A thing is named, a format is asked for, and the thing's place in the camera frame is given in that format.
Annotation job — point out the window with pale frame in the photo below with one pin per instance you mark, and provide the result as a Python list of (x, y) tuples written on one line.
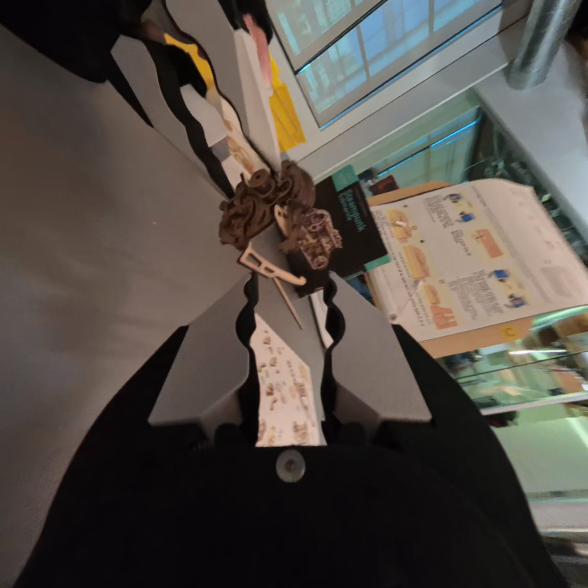
[(390, 46)]

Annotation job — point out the light wooden model part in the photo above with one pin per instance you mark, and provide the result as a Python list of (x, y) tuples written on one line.
[(252, 259)]

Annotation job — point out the silver round pillar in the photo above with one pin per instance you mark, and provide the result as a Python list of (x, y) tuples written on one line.
[(542, 41)]

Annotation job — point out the dark brown wooden model assembly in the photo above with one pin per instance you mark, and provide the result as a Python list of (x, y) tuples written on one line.
[(257, 206)]

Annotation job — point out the rounded light wooden board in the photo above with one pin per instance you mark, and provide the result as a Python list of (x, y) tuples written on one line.
[(459, 340)]

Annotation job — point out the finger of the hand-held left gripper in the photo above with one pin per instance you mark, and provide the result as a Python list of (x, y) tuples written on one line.
[(259, 124), (147, 82)]

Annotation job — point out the person's left hand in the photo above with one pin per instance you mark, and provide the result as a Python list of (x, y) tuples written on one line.
[(259, 50)]

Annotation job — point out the reddish brown object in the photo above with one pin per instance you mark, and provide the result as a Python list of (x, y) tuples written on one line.
[(383, 186)]

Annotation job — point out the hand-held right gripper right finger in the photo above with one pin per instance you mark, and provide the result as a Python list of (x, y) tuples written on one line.
[(376, 367)]

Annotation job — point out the illustrated instruction booklet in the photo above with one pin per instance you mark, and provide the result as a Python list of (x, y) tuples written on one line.
[(285, 390)]

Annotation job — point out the white plastic device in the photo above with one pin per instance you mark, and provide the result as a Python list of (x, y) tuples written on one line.
[(321, 321)]

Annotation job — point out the black model kit box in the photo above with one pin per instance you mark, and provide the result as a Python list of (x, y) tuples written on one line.
[(349, 229)]

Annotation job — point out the laser-cut wooden sheet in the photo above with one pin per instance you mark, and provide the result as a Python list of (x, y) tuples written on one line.
[(243, 151)]

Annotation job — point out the thin pointed wooden stick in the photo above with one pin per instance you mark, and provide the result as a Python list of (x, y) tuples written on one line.
[(289, 305)]

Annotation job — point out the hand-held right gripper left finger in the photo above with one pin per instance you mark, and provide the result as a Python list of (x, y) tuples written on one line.
[(202, 367)]

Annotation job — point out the yellow plastic bin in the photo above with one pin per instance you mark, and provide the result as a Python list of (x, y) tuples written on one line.
[(287, 119)]

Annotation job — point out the printed instruction sheet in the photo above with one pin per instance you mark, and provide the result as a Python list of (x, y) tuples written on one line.
[(482, 257)]

